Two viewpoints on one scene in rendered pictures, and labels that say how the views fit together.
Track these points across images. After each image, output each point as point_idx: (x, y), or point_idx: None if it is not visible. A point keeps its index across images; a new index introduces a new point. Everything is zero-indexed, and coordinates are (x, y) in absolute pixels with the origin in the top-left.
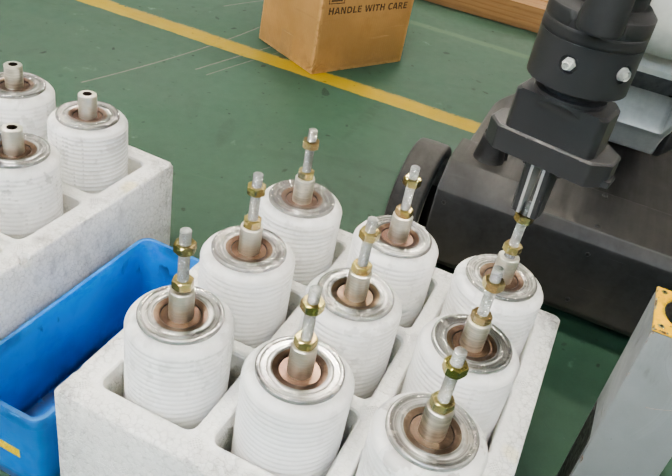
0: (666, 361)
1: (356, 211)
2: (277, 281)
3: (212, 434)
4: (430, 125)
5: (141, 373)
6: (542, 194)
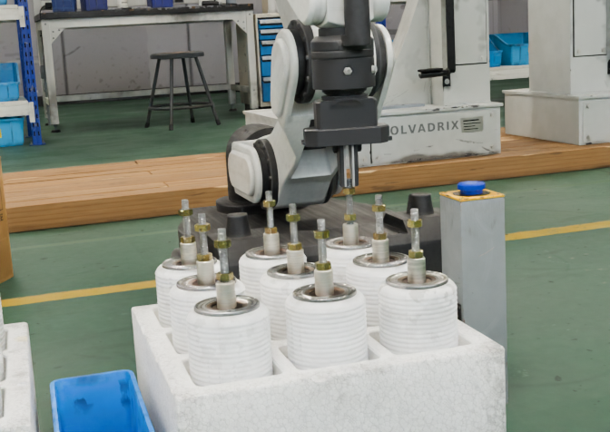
0: (476, 217)
1: (131, 357)
2: (243, 288)
3: (296, 368)
4: (104, 298)
5: (232, 349)
6: (357, 164)
